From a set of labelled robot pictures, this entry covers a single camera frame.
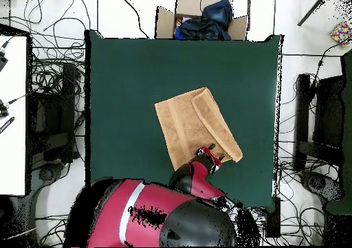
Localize tan terry towel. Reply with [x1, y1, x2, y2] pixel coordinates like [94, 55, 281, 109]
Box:
[154, 87, 243, 171]

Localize black power box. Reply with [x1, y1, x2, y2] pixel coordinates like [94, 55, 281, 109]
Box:
[265, 196, 281, 238]

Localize black metal stand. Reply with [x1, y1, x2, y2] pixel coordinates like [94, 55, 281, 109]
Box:
[294, 73, 346, 172]
[30, 63, 80, 164]

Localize dark green table cloth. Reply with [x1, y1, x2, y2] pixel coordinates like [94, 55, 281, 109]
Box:
[84, 30, 284, 212]

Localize dark navy garment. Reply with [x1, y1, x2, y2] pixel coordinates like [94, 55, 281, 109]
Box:
[174, 16, 232, 41]

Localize open cardboard box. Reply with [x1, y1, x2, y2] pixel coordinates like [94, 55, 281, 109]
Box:
[155, 0, 250, 41]

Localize blue denim jeans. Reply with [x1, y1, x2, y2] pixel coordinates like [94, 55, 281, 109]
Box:
[202, 0, 234, 29]

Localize grey metal bar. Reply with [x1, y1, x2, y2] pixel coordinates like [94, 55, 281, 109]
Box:
[296, 0, 329, 27]

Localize multicoloured patterned cloth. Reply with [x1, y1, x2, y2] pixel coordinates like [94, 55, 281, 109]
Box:
[329, 21, 352, 48]

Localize white side table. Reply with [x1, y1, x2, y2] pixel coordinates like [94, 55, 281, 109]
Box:
[0, 34, 28, 196]

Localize tangled black floor cables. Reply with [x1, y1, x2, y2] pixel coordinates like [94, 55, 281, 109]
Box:
[274, 140, 344, 246]
[27, 47, 86, 100]

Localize long black cable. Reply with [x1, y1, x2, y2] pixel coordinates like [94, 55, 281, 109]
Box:
[122, 0, 150, 39]

